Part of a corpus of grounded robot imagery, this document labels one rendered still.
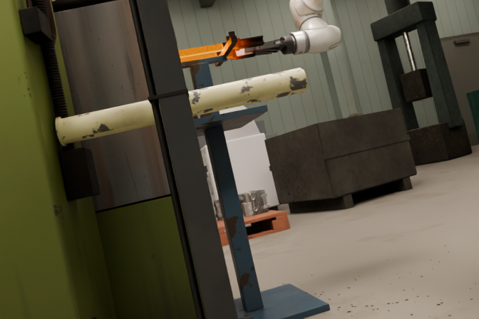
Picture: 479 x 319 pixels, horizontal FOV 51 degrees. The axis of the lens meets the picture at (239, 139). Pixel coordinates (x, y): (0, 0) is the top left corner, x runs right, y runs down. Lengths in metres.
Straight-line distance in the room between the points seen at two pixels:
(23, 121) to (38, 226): 0.17
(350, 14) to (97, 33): 8.79
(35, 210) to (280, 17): 8.50
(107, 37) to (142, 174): 0.31
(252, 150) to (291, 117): 3.46
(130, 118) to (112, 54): 0.30
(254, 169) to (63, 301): 4.61
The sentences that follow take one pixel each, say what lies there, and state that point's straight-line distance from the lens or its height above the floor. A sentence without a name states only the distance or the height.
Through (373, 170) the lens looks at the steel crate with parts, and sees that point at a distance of 4.51.
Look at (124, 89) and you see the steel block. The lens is 1.13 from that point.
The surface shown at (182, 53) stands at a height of 0.93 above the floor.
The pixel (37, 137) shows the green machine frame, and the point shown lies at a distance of 0.86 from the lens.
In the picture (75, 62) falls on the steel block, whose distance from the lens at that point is 1.17.
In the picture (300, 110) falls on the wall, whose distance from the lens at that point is 8.87.
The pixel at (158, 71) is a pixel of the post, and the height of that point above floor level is 0.64.
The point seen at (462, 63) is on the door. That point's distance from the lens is 10.85.
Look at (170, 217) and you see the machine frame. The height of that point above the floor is 0.42.
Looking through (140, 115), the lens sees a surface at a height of 0.62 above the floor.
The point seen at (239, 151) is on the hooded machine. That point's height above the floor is 0.71.
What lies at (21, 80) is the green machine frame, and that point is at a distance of 0.88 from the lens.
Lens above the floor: 0.48
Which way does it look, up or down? 4 degrees up
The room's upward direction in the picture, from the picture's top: 13 degrees counter-clockwise
